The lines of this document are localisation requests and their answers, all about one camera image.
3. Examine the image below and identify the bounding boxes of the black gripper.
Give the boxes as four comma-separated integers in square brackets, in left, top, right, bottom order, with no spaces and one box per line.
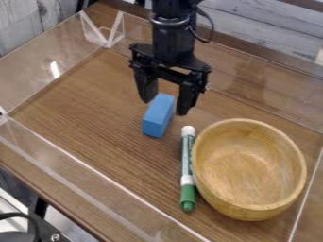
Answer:
[129,15,211,116]

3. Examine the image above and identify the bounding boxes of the blue foam block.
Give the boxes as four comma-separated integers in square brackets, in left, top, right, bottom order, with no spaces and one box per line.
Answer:
[142,93,175,138]

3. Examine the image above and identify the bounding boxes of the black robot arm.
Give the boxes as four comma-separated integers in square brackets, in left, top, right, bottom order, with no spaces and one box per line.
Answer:
[129,0,213,115]

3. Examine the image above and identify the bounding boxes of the brown wooden bowl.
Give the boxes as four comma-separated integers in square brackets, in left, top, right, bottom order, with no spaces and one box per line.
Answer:
[193,118,307,221]

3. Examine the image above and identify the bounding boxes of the green white marker pen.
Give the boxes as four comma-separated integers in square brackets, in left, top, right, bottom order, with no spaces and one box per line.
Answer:
[179,126,197,212]

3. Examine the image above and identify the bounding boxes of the black table leg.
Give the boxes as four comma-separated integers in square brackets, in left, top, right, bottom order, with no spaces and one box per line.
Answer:
[34,197,48,218]

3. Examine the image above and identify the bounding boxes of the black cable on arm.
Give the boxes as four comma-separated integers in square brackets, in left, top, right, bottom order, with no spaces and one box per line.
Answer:
[187,7,217,44]

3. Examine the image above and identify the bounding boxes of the black metal bracket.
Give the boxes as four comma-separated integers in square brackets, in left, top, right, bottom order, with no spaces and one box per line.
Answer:
[28,217,73,242]

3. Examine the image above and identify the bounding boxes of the black cable lower left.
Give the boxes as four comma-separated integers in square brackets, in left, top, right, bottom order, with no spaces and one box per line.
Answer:
[0,213,44,242]

